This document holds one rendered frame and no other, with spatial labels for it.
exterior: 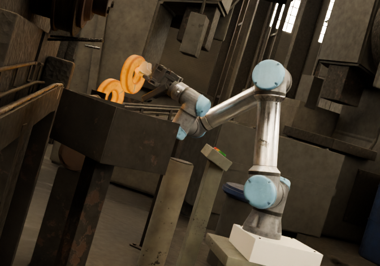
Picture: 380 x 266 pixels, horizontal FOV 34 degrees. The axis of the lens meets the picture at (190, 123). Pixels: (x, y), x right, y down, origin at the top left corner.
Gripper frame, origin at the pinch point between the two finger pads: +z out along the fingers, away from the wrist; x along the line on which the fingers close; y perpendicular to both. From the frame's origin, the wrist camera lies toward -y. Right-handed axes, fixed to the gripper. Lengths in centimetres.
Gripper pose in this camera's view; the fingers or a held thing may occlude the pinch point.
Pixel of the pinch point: (135, 69)
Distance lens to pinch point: 251.9
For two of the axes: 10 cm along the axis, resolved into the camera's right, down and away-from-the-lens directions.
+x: -3.7, -0.8, -9.2
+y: 5.0, -8.5, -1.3
